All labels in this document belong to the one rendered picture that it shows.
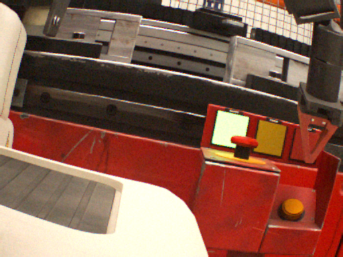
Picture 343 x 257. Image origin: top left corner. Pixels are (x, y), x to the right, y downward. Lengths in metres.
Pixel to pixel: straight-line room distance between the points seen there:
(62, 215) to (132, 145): 1.04
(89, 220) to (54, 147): 1.03
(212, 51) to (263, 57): 0.27
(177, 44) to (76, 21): 0.35
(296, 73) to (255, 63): 0.09
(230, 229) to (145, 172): 0.33
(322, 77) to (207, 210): 0.23
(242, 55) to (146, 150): 0.27
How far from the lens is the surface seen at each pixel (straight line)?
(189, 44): 1.70
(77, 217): 0.27
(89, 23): 1.42
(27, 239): 0.20
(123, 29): 1.42
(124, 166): 1.31
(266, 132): 1.16
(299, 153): 1.17
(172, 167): 1.32
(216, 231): 1.02
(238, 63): 1.45
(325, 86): 1.01
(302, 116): 1.02
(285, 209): 1.08
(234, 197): 1.01
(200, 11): 1.65
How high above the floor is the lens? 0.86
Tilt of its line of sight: 3 degrees down
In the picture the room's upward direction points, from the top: 11 degrees clockwise
